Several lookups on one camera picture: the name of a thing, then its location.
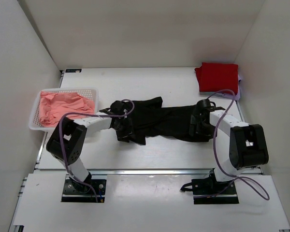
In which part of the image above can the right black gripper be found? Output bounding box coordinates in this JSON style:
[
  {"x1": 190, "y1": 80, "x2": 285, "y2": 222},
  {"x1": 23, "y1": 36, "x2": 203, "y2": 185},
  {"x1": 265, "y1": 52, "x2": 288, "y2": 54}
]
[{"x1": 190, "y1": 115, "x2": 216, "y2": 140}]

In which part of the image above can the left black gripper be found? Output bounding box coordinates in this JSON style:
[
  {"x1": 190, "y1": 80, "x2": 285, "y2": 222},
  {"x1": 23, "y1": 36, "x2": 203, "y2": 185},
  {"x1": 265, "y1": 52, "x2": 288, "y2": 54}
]
[{"x1": 113, "y1": 117, "x2": 136, "y2": 143}]

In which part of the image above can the black t shirt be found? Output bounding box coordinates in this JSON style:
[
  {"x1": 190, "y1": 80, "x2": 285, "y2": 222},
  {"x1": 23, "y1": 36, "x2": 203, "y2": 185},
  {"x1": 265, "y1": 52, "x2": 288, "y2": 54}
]
[{"x1": 129, "y1": 97, "x2": 209, "y2": 145}]

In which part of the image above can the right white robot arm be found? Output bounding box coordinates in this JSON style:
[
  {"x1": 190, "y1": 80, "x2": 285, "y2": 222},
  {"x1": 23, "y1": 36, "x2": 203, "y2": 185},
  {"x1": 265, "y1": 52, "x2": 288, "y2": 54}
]
[{"x1": 189, "y1": 99, "x2": 269, "y2": 194}]

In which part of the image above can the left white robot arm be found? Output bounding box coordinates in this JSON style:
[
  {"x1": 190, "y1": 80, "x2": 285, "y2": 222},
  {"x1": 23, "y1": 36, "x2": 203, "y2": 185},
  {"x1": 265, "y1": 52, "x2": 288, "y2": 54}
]
[{"x1": 46, "y1": 99, "x2": 135, "y2": 193}]

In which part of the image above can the lavender folded t shirt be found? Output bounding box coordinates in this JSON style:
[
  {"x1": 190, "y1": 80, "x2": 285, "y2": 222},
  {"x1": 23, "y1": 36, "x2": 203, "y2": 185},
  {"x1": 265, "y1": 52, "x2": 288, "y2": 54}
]
[{"x1": 199, "y1": 73, "x2": 245, "y2": 101}]

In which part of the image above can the red folded t shirt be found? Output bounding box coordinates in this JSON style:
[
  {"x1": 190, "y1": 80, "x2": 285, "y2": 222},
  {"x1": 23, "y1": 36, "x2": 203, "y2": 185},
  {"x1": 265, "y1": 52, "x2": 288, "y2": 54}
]
[{"x1": 195, "y1": 62, "x2": 238, "y2": 95}]

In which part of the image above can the small dark label sticker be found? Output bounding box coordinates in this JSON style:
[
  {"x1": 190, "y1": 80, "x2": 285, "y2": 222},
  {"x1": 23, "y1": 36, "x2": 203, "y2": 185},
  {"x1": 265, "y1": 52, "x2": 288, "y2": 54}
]
[{"x1": 65, "y1": 69, "x2": 82, "y2": 73}]

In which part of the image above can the pink t shirt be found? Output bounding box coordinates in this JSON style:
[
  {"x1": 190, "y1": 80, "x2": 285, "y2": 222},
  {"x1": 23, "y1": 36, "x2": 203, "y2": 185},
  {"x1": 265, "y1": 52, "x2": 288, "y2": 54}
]
[{"x1": 39, "y1": 91, "x2": 95, "y2": 128}]

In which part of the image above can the white front board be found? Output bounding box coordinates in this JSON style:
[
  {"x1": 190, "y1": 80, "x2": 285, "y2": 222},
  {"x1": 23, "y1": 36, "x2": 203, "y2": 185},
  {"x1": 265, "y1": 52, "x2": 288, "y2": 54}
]
[{"x1": 14, "y1": 173, "x2": 290, "y2": 232}]

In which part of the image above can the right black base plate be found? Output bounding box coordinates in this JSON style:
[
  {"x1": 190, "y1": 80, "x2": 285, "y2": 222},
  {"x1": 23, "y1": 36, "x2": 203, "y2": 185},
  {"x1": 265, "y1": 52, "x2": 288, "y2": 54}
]
[{"x1": 180, "y1": 171, "x2": 239, "y2": 205}]

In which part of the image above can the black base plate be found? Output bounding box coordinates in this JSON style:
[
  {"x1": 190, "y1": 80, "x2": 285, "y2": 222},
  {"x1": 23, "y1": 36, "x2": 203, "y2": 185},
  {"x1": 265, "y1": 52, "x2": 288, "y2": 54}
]
[
  {"x1": 180, "y1": 171, "x2": 239, "y2": 205},
  {"x1": 61, "y1": 175, "x2": 107, "y2": 203}
]

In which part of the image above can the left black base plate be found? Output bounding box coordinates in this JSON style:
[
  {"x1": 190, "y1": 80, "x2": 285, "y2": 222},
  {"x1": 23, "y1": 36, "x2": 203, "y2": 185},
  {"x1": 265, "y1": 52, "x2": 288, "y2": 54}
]
[{"x1": 61, "y1": 175, "x2": 107, "y2": 203}]

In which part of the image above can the aluminium rail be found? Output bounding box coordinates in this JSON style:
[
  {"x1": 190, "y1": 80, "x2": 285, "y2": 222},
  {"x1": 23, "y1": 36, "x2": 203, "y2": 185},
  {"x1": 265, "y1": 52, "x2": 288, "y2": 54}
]
[{"x1": 33, "y1": 167, "x2": 263, "y2": 175}]

